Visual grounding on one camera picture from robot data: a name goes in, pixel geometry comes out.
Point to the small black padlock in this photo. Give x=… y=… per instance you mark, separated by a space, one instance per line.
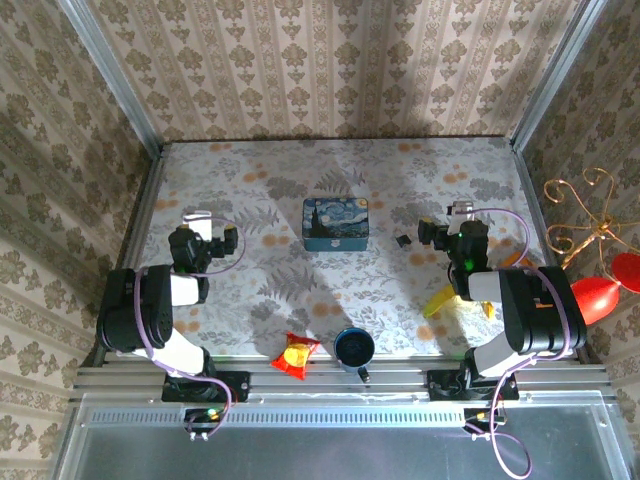
x=403 y=239

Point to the starry night tin box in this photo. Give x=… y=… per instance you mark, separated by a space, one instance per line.
x=335 y=222

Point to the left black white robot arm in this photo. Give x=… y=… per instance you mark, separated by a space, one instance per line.
x=120 y=310

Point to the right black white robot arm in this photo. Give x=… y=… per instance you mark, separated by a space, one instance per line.
x=530 y=320

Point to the yellow toy banana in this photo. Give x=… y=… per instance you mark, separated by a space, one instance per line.
x=439 y=302

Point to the small orange toy piece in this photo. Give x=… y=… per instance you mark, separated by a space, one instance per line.
x=488 y=310

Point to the floral patterned table mat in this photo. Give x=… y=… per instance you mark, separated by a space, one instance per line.
x=280 y=300

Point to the red yellow snack packet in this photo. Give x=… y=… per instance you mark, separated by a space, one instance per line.
x=295 y=356

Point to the dark blue mug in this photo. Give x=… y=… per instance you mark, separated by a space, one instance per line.
x=354 y=347

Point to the red egg-shaped ornament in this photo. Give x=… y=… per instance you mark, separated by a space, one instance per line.
x=597 y=300

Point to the red round disc ornament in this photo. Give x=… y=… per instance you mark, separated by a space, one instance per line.
x=629 y=272

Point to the grey sheet metal cover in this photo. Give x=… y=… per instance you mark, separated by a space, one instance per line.
x=325 y=450

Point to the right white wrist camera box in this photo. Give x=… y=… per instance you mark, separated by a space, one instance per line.
x=462 y=209

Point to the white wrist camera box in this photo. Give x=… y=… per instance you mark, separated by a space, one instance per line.
x=462 y=209
x=200 y=227

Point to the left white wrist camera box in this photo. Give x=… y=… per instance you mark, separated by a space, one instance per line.
x=200 y=227

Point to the aluminium side rail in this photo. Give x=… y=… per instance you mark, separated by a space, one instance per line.
x=141 y=200
x=536 y=200

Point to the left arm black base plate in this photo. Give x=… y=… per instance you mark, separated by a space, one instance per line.
x=240 y=387

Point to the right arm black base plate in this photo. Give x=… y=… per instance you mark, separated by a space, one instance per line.
x=437 y=387

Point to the aluminium frame rail with bases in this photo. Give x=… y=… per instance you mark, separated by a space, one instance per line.
x=400 y=382

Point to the aluminium corner post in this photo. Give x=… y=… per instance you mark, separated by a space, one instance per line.
x=111 y=67
x=562 y=65

